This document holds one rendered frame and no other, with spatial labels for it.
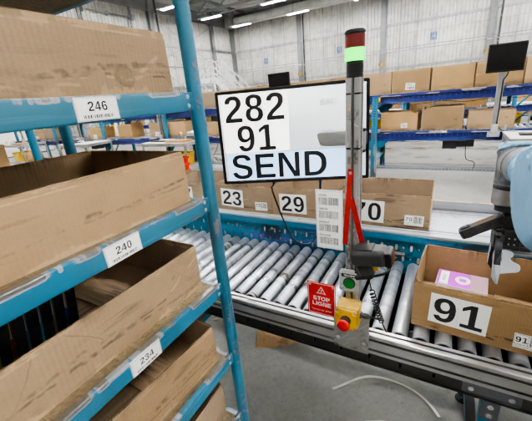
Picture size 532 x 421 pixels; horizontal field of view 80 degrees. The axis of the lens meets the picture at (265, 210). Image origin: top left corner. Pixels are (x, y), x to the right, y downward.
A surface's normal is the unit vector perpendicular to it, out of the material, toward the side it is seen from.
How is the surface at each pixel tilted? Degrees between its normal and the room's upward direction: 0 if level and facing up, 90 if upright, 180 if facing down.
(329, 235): 90
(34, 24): 90
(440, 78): 90
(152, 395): 90
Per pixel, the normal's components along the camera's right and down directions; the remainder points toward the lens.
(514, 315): -0.52, 0.34
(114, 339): 0.88, 0.12
